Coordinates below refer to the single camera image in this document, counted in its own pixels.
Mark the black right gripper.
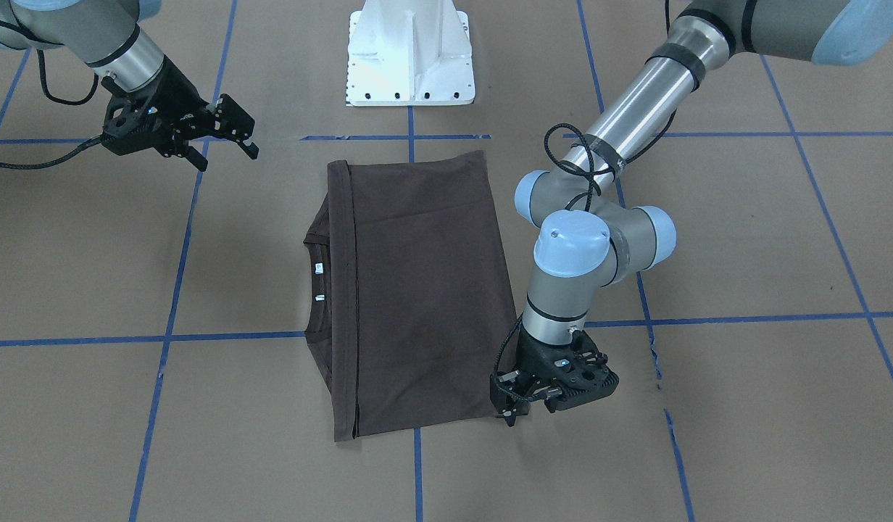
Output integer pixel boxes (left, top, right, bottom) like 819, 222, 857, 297
101, 57, 259, 173

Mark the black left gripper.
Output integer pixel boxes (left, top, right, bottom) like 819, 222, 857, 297
489, 331, 620, 427

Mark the dark brown t-shirt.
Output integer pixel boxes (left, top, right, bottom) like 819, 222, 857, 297
304, 151, 516, 442

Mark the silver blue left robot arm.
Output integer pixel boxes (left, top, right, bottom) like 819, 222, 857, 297
489, 1, 893, 426

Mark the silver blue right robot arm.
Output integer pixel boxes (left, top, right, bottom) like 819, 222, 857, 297
0, 1, 259, 171

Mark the blue tape line lengthwise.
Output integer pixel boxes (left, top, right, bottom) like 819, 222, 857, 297
576, 1, 696, 521

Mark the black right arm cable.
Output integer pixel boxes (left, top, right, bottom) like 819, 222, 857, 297
0, 43, 107, 171

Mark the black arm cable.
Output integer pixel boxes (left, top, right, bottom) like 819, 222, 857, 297
494, 123, 679, 378
0, 43, 107, 171

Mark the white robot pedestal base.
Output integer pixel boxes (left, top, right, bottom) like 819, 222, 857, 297
345, 1, 476, 107

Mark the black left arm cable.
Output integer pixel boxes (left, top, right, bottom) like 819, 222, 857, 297
494, 123, 679, 378

